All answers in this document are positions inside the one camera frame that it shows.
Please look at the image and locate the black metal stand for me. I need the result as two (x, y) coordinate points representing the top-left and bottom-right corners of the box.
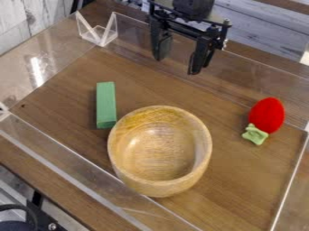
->
(27, 191), (67, 231)

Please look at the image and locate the brown wooden bowl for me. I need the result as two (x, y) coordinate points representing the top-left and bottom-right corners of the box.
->
(107, 106), (213, 198)

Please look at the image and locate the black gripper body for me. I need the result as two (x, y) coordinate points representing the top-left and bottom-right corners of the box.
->
(147, 0), (231, 50)

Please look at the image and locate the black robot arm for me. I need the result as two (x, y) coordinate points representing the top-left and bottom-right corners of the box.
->
(147, 0), (231, 75)

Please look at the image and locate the clear acrylic tray wall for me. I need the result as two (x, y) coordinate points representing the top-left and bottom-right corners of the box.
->
(0, 14), (309, 231)

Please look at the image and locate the green rectangular block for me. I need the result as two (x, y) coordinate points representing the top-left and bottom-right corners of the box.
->
(96, 82), (118, 129)

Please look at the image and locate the black cable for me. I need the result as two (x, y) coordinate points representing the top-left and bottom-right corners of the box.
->
(0, 203), (40, 231)

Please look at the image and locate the red plush strawberry toy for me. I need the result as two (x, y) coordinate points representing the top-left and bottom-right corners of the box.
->
(241, 97), (285, 145)

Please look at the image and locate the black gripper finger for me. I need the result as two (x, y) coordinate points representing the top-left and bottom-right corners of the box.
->
(150, 18), (172, 61)
(189, 37), (215, 75)

